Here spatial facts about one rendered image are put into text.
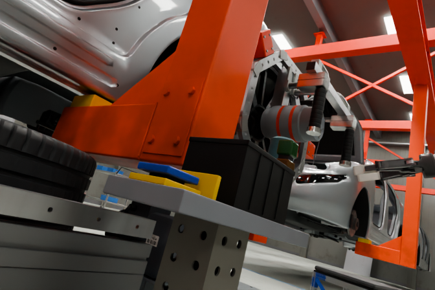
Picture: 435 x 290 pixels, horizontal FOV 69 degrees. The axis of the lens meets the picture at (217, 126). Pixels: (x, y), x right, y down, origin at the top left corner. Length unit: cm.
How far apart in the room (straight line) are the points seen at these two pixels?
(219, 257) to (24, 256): 33
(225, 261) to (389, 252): 426
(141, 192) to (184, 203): 8
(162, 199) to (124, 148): 48
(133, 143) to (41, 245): 34
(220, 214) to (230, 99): 43
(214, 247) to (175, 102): 40
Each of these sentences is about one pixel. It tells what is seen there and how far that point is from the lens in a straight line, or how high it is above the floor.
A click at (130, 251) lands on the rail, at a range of 77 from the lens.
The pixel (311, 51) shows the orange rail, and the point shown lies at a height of 329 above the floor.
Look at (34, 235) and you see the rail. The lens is 65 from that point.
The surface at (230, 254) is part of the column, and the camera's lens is 58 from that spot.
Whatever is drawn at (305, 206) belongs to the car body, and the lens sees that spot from 381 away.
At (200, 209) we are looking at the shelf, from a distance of 44.
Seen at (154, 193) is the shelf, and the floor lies 44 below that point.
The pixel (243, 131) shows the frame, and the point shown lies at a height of 72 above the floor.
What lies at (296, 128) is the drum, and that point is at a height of 81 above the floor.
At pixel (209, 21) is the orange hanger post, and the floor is 92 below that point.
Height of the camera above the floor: 42
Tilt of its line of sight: 17 degrees up
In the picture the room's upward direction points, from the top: 15 degrees clockwise
